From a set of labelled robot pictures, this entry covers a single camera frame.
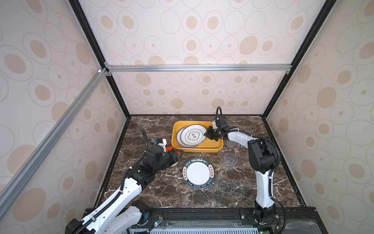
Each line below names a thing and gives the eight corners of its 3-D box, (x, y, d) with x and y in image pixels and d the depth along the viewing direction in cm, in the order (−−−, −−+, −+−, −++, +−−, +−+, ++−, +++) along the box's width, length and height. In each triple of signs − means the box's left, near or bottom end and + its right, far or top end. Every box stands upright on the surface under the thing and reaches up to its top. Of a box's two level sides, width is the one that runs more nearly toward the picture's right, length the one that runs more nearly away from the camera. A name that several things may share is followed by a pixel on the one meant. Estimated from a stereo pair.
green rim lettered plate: (182, 189, 85) (181, 187, 83) (183, 159, 97) (182, 157, 95) (215, 189, 85) (215, 187, 83) (212, 159, 97) (212, 157, 95)
